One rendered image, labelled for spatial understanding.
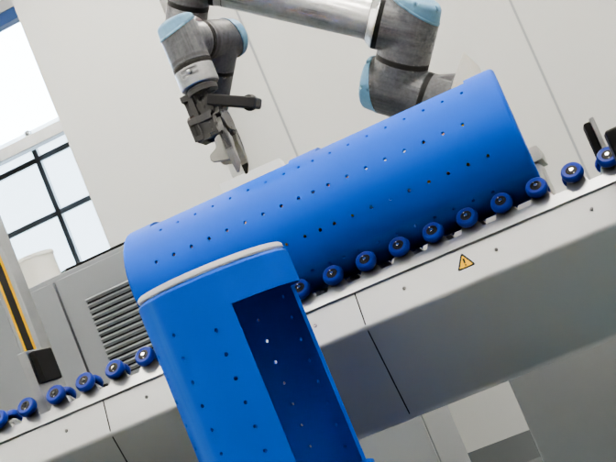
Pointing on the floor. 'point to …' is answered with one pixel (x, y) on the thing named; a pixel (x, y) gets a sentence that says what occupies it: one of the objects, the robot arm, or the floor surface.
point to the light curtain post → (19, 301)
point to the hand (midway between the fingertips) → (243, 166)
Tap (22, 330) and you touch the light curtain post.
